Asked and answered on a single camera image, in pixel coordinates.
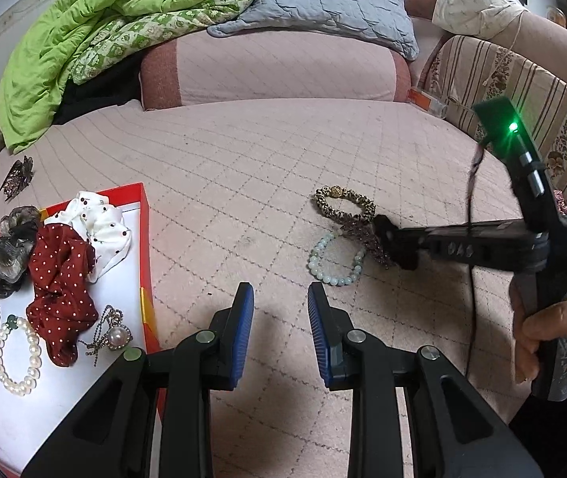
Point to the dark cloth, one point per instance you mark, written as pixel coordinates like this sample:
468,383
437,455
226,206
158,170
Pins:
99,94

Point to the grey sheer scrunchie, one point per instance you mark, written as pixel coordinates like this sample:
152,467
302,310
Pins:
0,259

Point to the red polka-dot scrunchie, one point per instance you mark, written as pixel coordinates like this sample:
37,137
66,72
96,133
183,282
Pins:
62,279

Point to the brown hair claw clip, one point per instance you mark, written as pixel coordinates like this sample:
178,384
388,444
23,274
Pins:
17,177

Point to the white cloth on armrest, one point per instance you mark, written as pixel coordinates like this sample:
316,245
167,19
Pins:
472,7

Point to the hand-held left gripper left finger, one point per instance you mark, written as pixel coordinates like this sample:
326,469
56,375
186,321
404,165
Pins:
244,333

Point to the pink bolster pillow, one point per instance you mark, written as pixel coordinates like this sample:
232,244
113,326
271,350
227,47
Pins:
283,69

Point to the green quilt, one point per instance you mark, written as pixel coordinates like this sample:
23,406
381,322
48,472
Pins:
89,25

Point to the red-rimmed white tray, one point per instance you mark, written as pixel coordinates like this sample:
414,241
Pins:
124,269

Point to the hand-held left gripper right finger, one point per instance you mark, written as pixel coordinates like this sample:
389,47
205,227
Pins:
319,333

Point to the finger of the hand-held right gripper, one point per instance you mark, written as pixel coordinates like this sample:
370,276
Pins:
388,229
410,256

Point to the white polka-dot scrunchie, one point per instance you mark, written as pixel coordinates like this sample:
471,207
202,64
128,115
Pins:
107,229

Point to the striped floral sofa cushion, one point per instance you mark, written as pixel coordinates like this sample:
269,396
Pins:
537,89

